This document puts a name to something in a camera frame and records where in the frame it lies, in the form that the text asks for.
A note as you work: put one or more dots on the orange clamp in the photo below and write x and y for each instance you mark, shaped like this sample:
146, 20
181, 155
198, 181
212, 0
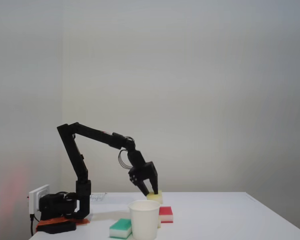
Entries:
52, 221

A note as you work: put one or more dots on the black clamp pad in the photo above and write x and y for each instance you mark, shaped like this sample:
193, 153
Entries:
57, 227

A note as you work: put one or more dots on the white paper cup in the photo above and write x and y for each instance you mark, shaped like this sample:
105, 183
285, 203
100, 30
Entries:
143, 221

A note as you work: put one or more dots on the green and white sponge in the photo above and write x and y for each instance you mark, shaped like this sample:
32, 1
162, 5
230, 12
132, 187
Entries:
120, 227

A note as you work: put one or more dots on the printed paper sheet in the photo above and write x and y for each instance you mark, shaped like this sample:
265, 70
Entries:
98, 198

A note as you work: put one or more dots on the white wall outlet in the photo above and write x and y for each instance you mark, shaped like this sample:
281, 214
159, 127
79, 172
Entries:
35, 197

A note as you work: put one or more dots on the red and white sponge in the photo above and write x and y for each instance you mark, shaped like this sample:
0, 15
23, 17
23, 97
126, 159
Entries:
166, 214

